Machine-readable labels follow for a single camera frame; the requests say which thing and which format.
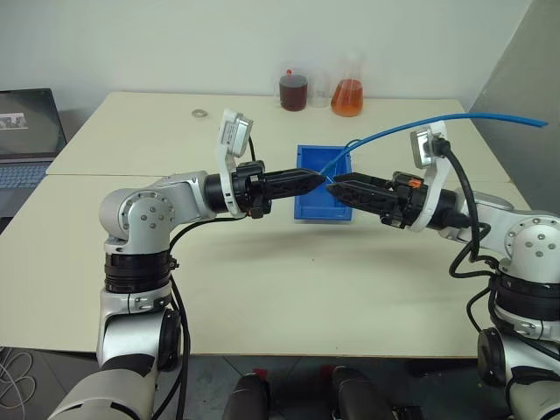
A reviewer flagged dark rounded shape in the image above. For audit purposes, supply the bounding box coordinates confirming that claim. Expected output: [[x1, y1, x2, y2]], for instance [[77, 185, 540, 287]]
[[221, 367, 273, 420], [321, 365, 397, 420]]

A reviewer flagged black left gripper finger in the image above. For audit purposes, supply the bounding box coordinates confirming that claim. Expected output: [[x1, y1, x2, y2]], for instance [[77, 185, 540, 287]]
[[264, 167, 327, 185], [265, 180, 326, 202]]

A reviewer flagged blue plastic bin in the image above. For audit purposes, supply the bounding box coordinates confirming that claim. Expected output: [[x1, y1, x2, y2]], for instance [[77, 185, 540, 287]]
[[291, 143, 355, 224]]

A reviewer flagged grey laptop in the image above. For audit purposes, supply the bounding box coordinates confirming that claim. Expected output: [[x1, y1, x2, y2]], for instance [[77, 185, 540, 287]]
[[0, 88, 69, 219]]

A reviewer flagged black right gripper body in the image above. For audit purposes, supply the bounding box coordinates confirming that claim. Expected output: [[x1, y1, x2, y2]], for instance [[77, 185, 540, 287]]
[[381, 171, 427, 230]]

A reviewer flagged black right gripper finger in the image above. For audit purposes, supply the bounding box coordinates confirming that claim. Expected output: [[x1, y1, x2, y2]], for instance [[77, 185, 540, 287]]
[[333, 172, 396, 191], [325, 182, 396, 217]]

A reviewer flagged beaker with dark brown liquid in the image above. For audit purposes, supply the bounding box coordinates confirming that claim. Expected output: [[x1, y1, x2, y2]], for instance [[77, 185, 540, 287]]
[[278, 68, 309, 113]]

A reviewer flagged blue cable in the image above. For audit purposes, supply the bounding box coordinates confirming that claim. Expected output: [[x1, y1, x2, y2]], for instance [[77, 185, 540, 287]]
[[318, 112, 550, 179]]

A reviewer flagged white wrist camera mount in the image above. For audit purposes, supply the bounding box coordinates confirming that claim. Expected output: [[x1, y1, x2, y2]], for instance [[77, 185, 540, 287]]
[[214, 108, 256, 220], [409, 121, 452, 234]]

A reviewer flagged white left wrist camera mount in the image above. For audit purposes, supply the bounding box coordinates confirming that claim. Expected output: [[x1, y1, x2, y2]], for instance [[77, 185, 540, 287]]
[[214, 108, 256, 220]]

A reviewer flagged flask with orange liquid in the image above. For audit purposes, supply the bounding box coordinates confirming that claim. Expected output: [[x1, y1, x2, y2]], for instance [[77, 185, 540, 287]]
[[330, 52, 366, 118]]

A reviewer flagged empty clear glass beaker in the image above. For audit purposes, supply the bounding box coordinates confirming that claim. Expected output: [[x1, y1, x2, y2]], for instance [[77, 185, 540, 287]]
[[308, 69, 332, 109]]

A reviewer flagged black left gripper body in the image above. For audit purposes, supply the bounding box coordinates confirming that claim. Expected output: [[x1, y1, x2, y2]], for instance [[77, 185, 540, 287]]
[[230, 159, 270, 221]]

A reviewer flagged white floor cable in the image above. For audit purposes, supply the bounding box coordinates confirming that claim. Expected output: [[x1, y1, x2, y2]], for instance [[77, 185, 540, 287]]
[[0, 347, 39, 420]]

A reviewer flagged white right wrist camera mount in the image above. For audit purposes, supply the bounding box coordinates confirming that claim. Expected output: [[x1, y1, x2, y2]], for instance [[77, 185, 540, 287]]
[[409, 121, 452, 234]]

